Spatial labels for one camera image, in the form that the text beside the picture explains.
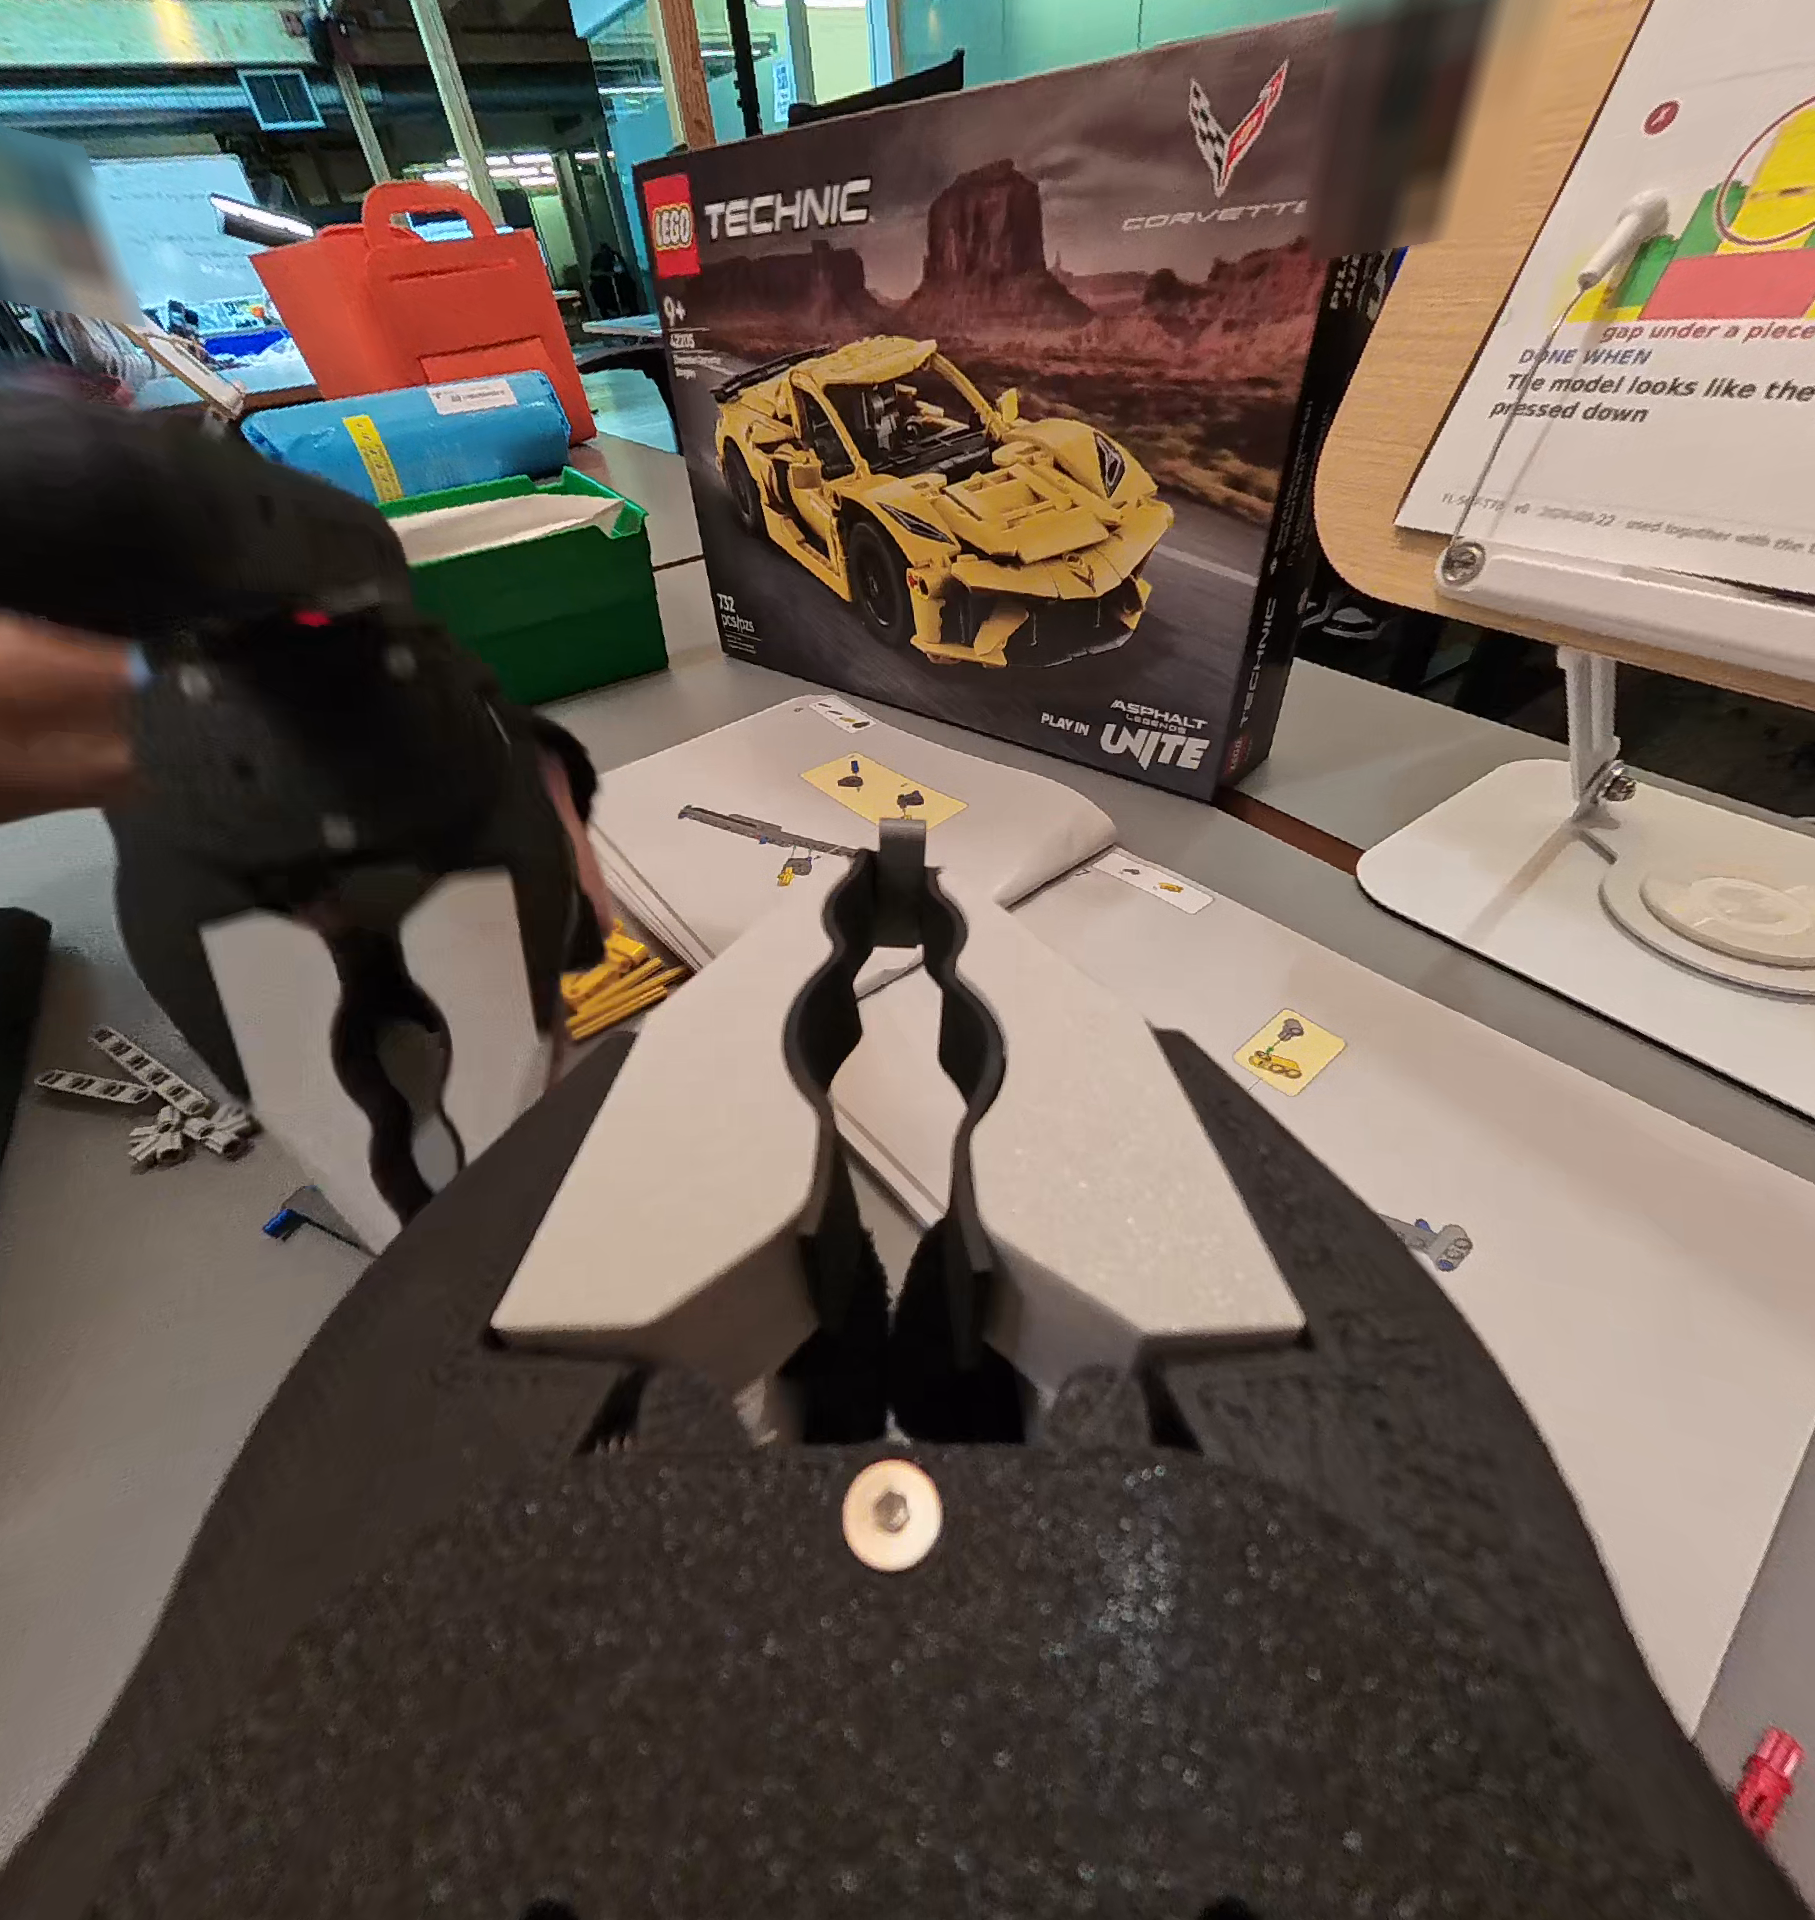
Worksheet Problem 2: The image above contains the grey and black lego beam assembly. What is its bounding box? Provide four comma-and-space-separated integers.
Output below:
260, 1184, 377, 1256

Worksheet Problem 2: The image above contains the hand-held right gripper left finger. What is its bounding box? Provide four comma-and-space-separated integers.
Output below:
489, 855, 862, 1443

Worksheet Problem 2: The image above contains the whiteboard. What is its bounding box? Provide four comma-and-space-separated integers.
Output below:
87, 149, 274, 321

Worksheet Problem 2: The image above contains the lego instruction booklet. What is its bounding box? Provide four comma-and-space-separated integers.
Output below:
585, 693, 1815, 1729

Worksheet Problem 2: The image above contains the person's left hand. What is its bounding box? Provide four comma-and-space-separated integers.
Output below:
537, 750, 613, 978

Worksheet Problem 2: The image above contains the printed instruction sheet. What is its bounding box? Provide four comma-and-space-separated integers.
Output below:
1395, 0, 1815, 572

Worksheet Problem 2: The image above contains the white paper in bin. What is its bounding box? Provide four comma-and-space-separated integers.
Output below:
390, 487, 627, 567

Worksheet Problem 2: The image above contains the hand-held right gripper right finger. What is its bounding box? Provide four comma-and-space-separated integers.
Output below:
928, 861, 1306, 1443

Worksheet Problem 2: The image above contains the green plastic bin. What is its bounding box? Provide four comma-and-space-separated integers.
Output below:
373, 470, 671, 708

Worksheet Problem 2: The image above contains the person's left forearm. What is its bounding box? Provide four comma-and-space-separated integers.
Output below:
0, 606, 143, 837

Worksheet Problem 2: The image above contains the pile of yellow lego pieces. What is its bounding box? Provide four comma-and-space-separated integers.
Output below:
554, 925, 693, 1040

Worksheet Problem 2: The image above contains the light blue roll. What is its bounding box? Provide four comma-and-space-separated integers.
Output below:
239, 368, 572, 506

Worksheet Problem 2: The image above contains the lego box with yellow car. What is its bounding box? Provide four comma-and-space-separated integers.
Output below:
633, 15, 1392, 806

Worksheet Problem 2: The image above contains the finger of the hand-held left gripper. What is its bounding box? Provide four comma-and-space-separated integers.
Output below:
395, 866, 551, 1176
199, 903, 407, 1249

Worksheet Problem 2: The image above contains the orange bag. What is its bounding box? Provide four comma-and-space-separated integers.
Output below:
250, 181, 599, 450

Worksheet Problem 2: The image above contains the red lego connector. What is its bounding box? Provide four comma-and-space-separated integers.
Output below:
1728, 1726, 1807, 1842

